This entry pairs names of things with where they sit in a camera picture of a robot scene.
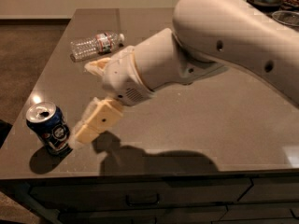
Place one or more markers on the glass jar with black lid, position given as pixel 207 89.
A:
pixel 266 5

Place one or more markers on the clear glass bowl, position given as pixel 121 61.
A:
pixel 289 18

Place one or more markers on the dark lower drawer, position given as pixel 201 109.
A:
pixel 186 215

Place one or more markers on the clear plastic water bottle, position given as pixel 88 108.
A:
pixel 87 48

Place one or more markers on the dark drawer with handle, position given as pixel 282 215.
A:
pixel 118 196

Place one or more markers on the blue pepsi can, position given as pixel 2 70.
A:
pixel 46 120

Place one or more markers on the dark right drawer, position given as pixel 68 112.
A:
pixel 272 189

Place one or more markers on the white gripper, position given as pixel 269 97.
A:
pixel 122 75

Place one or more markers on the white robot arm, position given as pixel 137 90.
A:
pixel 206 36

